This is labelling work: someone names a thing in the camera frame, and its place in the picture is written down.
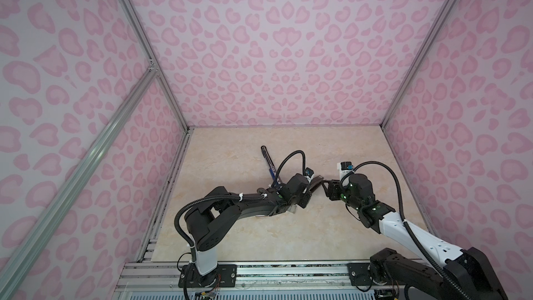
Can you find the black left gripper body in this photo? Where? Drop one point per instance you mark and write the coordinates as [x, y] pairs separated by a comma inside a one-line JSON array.
[[302, 200]]

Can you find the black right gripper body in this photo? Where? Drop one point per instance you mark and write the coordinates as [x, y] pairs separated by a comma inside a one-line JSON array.
[[336, 191]]

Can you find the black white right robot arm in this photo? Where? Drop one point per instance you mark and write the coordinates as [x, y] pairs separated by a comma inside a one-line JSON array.
[[447, 271]]

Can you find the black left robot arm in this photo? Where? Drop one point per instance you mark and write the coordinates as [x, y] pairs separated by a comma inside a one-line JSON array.
[[204, 223]]

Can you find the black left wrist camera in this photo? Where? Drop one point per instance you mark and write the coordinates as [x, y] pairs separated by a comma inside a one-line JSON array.
[[297, 187]]

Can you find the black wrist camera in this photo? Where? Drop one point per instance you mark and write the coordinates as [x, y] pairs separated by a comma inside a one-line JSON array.
[[344, 168], [297, 187]]

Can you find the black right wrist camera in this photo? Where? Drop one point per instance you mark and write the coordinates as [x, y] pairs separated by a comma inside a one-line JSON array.
[[344, 168]]

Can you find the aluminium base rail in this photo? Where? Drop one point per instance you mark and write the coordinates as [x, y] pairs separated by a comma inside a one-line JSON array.
[[262, 280]]

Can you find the aluminium diagonal frame bar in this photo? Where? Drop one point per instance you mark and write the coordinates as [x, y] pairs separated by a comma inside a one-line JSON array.
[[26, 255]]

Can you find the aluminium frame corner post right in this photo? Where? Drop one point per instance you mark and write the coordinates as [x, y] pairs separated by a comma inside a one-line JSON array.
[[446, 10]]

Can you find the aluminium frame corner post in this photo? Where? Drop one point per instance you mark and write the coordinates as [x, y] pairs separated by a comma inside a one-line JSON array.
[[446, 10], [144, 42]]

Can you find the aluminium frame corner post left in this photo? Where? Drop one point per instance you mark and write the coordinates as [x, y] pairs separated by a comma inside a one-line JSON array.
[[144, 42]]

